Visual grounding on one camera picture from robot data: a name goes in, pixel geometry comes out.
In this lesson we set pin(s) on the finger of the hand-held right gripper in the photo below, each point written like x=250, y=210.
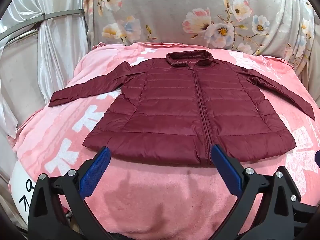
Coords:
x=318, y=157

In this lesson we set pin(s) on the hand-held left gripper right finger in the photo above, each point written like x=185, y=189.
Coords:
x=226, y=170

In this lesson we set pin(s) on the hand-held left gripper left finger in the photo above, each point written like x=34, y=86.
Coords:
x=96, y=172

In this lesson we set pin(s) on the maroon quilted puffer jacket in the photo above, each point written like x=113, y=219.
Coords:
x=170, y=110

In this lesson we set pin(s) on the pink blanket with white print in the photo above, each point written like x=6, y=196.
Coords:
x=150, y=195

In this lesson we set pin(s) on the white object with black drawing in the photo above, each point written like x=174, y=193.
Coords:
x=20, y=187

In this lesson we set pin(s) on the white satin curtain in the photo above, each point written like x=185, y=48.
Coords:
x=57, y=55

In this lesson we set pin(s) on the grey metal band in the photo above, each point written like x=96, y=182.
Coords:
x=62, y=13

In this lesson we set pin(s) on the grey floral bed sheet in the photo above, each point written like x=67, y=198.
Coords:
x=162, y=10

